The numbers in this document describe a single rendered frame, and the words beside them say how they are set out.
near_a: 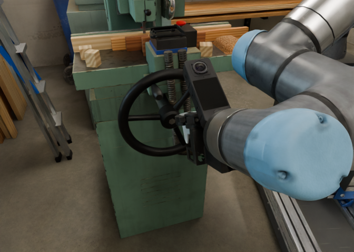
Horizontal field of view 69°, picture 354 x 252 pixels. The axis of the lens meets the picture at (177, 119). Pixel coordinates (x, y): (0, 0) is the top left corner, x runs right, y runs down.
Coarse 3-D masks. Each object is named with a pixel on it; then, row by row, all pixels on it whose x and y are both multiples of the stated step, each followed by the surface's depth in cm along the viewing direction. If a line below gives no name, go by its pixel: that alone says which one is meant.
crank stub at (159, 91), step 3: (153, 84) 64; (153, 87) 63; (156, 87) 62; (153, 90) 61; (156, 90) 61; (159, 90) 61; (153, 93) 61; (156, 93) 60; (159, 93) 60; (162, 93) 61; (153, 96) 61; (156, 96) 60; (159, 96) 60; (162, 96) 61; (156, 99) 60; (159, 99) 61
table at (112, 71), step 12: (216, 48) 93; (84, 60) 84; (108, 60) 84; (120, 60) 84; (132, 60) 84; (144, 60) 84; (216, 60) 87; (228, 60) 89; (72, 72) 76; (84, 72) 77; (96, 72) 78; (108, 72) 79; (120, 72) 80; (132, 72) 81; (144, 72) 82; (216, 72) 90; (84, 84) 79; (96, 84) 80; (108, 84) 81; (120, 84) 82; (180, 84) 77
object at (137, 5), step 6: (132, 0) 82; (138, 0) 81; (144, 0) 81; (150, 0) 82; (132, 6) 85; (138, 6) 82; (144, 6) 82; (150, 6) 83; (132, 12) 87; (138, 12) 82; (138, 18) 84; (144, 18) 84; (150, 18) 85
